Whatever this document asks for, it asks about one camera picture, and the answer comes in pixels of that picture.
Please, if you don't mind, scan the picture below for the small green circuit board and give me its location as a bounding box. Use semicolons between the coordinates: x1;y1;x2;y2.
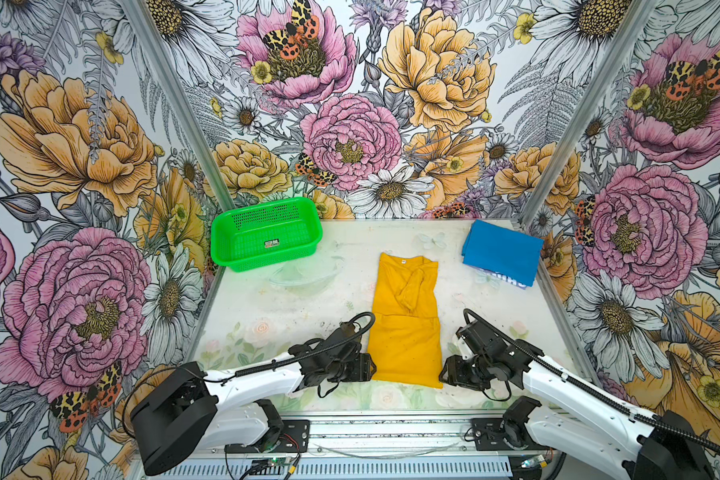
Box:
252;457;297;470

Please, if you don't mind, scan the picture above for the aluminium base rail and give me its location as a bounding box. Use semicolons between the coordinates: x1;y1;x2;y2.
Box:
125;410;655;480

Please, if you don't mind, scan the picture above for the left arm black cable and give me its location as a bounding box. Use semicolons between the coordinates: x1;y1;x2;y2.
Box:
119;310;377;421

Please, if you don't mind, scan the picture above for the folded blue t-shirt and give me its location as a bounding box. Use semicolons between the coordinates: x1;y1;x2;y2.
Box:
461;220;543;287

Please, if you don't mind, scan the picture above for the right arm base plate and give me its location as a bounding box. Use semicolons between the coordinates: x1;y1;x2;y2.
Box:
462;417;548;452

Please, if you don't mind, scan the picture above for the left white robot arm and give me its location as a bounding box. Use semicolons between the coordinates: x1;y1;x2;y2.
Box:
128;322;377;476

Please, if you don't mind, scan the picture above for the left aluminium corner post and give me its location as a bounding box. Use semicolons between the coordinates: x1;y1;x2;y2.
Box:
123;1;234;211

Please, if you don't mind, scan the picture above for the green plastic basket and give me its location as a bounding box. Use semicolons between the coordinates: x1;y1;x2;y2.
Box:
210;197;323;272

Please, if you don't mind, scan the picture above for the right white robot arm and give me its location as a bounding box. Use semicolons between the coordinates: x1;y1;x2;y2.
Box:
440;309;715;479

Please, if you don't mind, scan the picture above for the right aluminium corner post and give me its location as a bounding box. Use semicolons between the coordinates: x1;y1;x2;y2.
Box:
517;1;656;227

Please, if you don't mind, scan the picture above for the aluminium corner post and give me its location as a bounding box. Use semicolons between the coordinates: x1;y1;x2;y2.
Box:
517;1;656;227
123;1;234;211

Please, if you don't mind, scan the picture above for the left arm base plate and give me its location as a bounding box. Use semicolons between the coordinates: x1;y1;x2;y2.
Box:
224;419;311;454

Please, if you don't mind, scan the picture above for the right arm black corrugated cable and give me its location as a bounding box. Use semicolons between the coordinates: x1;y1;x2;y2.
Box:
461;308;720;469

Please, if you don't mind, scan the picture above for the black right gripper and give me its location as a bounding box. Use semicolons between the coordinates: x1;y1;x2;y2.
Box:
438;353;496;394

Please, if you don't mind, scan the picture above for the yellow t-shirt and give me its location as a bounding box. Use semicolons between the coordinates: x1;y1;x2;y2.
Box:
368;253;443;389

